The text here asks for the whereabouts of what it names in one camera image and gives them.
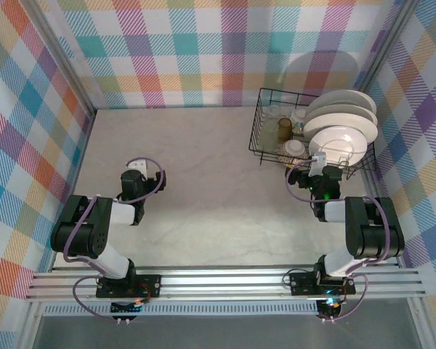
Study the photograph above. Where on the small white plate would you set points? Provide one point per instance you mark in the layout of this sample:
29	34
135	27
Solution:
334	143

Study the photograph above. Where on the patterned teacup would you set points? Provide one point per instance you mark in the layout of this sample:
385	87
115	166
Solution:
295	147

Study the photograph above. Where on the green striped rim plate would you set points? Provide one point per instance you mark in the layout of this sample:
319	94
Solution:
341	118

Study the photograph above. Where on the amber glass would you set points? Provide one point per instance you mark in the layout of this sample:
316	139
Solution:
285	129

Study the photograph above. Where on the colourful patterned rim plate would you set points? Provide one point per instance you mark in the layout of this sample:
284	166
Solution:
345	98

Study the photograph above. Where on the small clear glass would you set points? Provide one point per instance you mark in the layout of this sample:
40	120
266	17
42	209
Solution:
273	111

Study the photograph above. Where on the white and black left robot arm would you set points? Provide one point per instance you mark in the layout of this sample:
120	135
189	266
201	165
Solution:
120	212

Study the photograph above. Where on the small circuit board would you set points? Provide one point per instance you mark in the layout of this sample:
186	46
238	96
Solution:
127	307
330	307

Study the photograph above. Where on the checkered colourful tablecloth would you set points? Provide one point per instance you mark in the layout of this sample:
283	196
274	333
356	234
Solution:
385	54

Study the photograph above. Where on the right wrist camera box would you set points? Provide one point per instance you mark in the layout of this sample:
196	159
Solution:
319	161

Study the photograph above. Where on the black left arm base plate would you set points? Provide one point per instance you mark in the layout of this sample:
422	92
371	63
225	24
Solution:
149	285

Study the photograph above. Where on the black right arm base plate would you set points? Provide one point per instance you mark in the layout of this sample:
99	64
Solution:
301	283

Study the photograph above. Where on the aluminium mounting rail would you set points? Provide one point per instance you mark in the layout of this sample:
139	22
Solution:
221	285

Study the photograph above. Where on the aluminium frame post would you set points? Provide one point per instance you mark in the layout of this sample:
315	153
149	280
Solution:
61	54

